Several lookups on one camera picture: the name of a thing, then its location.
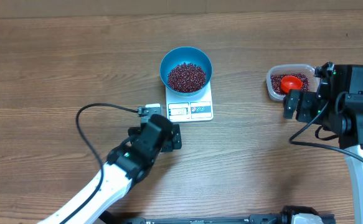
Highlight clear plastic container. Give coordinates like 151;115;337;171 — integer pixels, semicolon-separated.
266;64;319;102

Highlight white digital kitchen scale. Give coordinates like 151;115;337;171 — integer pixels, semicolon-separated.
166;82;214;123

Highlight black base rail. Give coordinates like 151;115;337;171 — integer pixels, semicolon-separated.
100;205;336;224

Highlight blue bowl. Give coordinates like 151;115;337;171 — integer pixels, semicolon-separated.
159;47;213;96

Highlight red beans in bowl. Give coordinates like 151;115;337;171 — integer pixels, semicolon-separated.
167;63;207;93

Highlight orange measuring scoop blue handle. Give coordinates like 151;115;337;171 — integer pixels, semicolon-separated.
280;75;303;93

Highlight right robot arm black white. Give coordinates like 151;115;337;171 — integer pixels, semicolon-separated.
283;62;363;223

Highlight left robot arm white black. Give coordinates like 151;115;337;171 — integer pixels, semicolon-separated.
41;114;182;223

